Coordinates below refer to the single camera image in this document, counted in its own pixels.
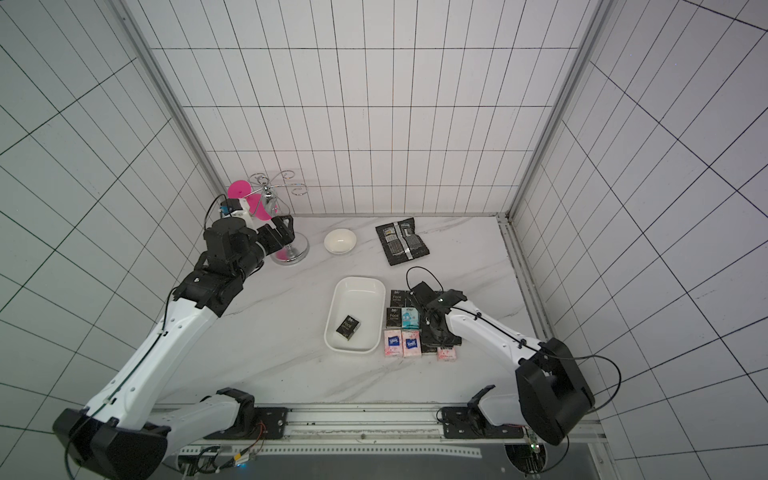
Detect teal tissue pack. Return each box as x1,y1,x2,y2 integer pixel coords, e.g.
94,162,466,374
401,307,420,330

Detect black Face tissue pack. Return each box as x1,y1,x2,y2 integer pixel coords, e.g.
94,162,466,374
390,290,408,308

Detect pink blue tissue pack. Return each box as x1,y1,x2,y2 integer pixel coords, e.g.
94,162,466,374
384,329,403,357

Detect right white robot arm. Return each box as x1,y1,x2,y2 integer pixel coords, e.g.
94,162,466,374
408,282,607,446

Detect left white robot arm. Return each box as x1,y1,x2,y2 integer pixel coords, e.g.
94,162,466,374
52,215,296,479

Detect white storage box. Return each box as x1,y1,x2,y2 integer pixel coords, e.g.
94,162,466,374
324,276,387,355

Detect pink cup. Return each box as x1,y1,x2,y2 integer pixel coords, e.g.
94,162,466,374
227,180,272,221

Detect chrome cup stand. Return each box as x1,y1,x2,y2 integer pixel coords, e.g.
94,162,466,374
247,170,310,266

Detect black tissue multipack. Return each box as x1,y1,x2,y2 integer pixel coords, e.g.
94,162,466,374
376,217,430,266

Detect white bowl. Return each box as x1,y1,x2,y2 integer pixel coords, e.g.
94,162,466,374
323,228,357,255

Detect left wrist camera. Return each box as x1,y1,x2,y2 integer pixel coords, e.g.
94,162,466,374
219,198,249,218

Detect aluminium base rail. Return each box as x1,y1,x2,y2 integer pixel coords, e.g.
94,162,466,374
128,401,607,460

